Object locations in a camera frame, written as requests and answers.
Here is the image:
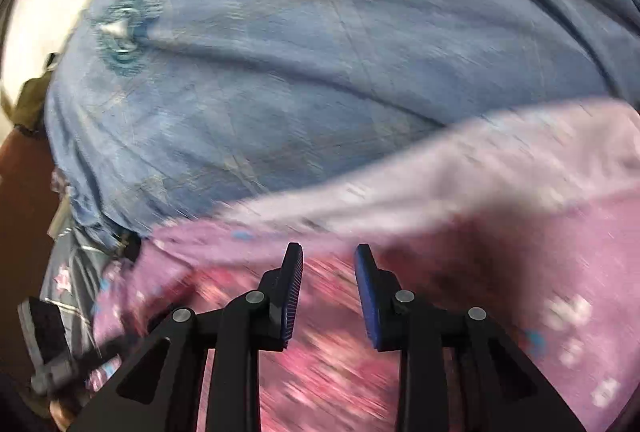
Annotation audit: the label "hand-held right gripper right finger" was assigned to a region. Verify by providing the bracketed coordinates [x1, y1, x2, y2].
[354, 243, 588, 432]

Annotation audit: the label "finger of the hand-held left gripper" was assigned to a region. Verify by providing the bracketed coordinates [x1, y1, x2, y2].
[17, 296, 69, 365]

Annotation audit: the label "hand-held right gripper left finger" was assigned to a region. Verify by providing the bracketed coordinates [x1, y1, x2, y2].
[67, 242, 304, 432]

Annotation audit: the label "dark pink patterned garment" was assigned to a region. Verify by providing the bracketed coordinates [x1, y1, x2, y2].
[190, 252, 506, 432]

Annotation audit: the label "grey star print pillow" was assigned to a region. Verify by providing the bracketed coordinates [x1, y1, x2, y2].
[40, 222, 131, 353]

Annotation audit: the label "dark leather sofa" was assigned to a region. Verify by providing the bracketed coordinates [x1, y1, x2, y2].
[0, 129, 57, 385]

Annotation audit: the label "lilac crumpled cloth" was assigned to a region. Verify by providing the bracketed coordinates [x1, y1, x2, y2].
[50, 167, 74, 199]

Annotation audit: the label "purple floral bed sheet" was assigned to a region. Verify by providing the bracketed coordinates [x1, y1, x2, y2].
[92, 97, 640, 432]

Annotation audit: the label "olive green cloth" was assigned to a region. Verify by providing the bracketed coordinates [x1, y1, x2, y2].
[9, 53, 61, 139]

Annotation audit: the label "blue plaid sofa cover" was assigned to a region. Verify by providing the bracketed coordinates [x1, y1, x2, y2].
[44, 0, 640, 253]

